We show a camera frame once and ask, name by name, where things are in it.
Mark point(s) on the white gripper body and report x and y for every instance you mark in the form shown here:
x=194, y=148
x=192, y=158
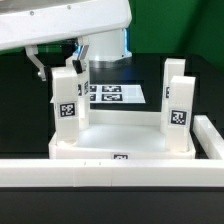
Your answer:
x=33, y=22

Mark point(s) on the white desk top tray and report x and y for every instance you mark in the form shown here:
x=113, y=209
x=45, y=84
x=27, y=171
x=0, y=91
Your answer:
x=119, y=135

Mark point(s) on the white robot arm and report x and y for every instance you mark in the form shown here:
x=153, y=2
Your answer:
x=105, y=46

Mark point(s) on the fiducial marker sheet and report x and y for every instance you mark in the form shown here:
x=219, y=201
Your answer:
x=116, y=94

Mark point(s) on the white L-shaped fence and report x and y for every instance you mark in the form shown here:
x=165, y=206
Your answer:
x=111, y=172

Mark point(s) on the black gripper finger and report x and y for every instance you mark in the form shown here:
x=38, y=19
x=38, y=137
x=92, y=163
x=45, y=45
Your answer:
x=82, y=44
x=32, y=52

